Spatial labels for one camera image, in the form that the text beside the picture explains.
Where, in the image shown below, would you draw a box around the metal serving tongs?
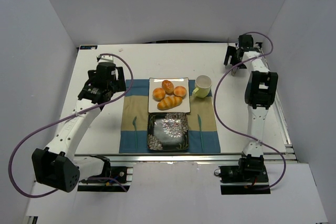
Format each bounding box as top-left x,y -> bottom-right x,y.
230,65 -> 239,76

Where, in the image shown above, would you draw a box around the round bread roll top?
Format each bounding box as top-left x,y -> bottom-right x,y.
161,80 -> 175,95

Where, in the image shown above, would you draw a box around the round bread roll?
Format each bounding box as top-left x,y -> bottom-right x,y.
161,80 -> 175,95
152,88 -> 166,101
173,86 -> 187,98

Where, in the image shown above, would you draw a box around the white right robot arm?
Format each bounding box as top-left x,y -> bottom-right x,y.
224,33 -> 278,184

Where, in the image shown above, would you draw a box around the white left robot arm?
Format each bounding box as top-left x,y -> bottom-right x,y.
32,61 -> 126,192

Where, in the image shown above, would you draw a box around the round bread roll left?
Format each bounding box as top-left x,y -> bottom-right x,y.
152,88 -> 166,101

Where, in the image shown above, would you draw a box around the long striped bread loaf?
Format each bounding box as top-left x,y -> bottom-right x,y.
157,96 -> 183,110

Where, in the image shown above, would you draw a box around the round bread roll right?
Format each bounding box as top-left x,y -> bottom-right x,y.
173,86 -> 187,98

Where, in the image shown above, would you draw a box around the green plastic fork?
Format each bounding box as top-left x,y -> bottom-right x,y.
132,116 -> 138,149

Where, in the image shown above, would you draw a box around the pale yellow mug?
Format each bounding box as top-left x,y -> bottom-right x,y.
192,75 -> 212,98

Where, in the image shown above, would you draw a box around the white square plate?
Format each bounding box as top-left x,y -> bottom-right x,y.
148,78 -> 191,113

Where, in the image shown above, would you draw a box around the black floral square plate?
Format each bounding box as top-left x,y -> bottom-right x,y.
147,112 -> 190,152

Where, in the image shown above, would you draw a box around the green plastic knife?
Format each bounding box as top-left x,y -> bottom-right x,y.
197,114 -> 204,152

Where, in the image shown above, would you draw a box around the blue and beige placemat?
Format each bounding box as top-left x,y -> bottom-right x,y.
119,79 -> 221,153

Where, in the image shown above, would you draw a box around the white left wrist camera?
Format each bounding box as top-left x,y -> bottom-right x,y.
97,54 -> 114,63

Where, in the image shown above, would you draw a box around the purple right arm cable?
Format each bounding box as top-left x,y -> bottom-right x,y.
212,31 -> 287,190

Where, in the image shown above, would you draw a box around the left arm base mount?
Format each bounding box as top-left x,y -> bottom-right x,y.
74,155 -> 132,193

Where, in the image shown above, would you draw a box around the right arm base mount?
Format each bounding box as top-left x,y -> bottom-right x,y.
214,154 -> 270,195

